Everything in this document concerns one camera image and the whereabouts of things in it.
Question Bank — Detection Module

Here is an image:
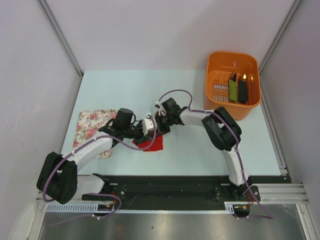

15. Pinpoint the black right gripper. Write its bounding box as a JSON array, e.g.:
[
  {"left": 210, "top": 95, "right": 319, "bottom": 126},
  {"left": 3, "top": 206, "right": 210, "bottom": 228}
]
[{"left": 152, "top": 113, "right": 174, "bottom": 139}]

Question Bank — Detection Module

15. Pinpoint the red paper napkin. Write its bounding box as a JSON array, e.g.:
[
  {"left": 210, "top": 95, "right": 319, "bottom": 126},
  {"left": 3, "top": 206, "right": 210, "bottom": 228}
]
[{"left": 132, "top": 135, "right": 164, "bottom": 152}]

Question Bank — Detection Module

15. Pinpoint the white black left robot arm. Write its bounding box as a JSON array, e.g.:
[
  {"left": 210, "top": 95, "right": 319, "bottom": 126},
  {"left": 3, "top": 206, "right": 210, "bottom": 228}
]
[{"left": 36, "top": 108, "right": 157, "bottom": 204}]

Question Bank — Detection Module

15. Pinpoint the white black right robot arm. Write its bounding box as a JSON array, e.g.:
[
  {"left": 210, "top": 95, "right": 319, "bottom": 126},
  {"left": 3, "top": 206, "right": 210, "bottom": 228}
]
[{"left": 155, "top": 98, "right": 250, "bottom": 201}]

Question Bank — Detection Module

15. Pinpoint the black napkin roll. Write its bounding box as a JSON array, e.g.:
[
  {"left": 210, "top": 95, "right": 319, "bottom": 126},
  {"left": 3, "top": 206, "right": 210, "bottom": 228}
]
[{"left": 238, "top": 79, "right": 248, "bottom": 105}]

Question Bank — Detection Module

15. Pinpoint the floral patterned tray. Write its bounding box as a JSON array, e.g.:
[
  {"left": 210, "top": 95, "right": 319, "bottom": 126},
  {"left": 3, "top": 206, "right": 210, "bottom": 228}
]
[{"left": 72, "top": 109, "right": 117, "bottom": 148}]

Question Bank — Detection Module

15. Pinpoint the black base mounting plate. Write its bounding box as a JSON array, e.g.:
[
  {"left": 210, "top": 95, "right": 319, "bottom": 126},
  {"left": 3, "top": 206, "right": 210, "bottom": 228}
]
[{"left": 51, "top": 174, "right": 262, "bottom": 211}]

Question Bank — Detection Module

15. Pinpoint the orange plastic basket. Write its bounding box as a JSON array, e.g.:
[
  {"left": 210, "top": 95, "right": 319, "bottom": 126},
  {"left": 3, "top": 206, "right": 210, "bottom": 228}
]
[{"left": 204, "top": 51, "right": 261, "bottom": 121}]

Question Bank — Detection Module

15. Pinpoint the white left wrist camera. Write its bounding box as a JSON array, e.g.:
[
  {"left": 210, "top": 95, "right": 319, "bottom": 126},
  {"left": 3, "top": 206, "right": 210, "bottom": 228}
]
[{"left": 142, "top": 113, "right": 157, "bottom": 135}]

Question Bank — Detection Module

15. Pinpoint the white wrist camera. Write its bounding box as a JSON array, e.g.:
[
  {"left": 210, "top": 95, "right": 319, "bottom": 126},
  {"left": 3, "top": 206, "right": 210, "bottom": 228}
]
[
  {"left": 142, "top": 113, "right": 157, "bottom": 135},
  {"left": 154, "top": 101, "right": 165, "bottom": 113}
]

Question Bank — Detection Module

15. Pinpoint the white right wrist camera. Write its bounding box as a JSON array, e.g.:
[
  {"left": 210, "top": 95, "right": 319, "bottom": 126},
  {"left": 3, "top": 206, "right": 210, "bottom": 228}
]
[{"left": 154, "top": 101, "right": 165, "bottom": 113}]

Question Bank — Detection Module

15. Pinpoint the white slotted cable duct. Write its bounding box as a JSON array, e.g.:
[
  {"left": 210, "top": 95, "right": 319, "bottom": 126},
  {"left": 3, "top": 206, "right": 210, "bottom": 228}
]
[{"left": 46, "top": 203, "right": 99, "bottom": 213}]

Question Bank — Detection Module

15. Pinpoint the aluminium frame rail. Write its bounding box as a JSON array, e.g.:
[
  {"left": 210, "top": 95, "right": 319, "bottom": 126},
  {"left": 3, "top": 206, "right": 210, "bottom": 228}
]
[{"left": 256, "top": 183, "right": 309, "bottom": 204}]

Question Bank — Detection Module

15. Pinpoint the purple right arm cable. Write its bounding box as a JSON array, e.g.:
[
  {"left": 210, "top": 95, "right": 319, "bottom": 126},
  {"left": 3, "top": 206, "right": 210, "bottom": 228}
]
[{"left": 158, "top": 89, "right": 276, "bottom": 221}]

